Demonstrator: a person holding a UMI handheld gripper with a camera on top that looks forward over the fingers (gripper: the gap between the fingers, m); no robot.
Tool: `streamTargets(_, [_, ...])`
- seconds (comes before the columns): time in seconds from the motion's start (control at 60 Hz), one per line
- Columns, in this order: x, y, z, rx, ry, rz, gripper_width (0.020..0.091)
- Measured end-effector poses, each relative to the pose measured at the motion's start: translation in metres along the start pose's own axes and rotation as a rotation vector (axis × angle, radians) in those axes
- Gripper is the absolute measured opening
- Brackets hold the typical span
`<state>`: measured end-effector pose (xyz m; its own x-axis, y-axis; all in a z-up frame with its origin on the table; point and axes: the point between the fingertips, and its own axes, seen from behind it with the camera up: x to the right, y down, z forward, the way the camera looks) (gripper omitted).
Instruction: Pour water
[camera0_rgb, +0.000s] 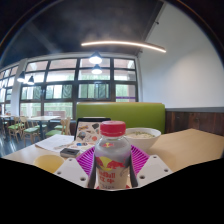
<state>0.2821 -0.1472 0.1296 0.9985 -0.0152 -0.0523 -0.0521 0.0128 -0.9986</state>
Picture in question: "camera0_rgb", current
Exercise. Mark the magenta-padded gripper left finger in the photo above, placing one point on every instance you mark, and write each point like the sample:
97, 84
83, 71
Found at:
71, 171

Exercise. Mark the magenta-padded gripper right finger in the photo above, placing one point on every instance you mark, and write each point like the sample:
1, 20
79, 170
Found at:
153, 170

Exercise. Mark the clear drink bottle red cap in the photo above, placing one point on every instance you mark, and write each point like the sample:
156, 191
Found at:
111, 156

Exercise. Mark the small black box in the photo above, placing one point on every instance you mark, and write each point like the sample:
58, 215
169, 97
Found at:
69, 152

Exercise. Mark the white bowl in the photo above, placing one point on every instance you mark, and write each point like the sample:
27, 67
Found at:
143, 138

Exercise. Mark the white paper sheets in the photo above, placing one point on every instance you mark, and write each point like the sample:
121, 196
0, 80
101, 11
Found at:
53, 141

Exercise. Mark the black tablet with stickers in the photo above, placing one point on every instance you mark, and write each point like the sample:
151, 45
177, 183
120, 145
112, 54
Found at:
87, 130

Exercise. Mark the group of wooden green-seat chairs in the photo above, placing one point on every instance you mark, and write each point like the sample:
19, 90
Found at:
30, 130

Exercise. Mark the green upholstered bench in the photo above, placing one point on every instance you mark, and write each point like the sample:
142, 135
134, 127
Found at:
133, 113

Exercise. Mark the light wooden dining table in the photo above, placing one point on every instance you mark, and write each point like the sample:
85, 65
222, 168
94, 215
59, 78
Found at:
43, 118

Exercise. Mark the group of pendant lamps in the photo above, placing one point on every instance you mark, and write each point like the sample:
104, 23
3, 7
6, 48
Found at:
95, 59

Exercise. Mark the long curved ceiling light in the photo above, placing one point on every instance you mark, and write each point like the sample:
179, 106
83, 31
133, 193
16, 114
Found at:
126, 43

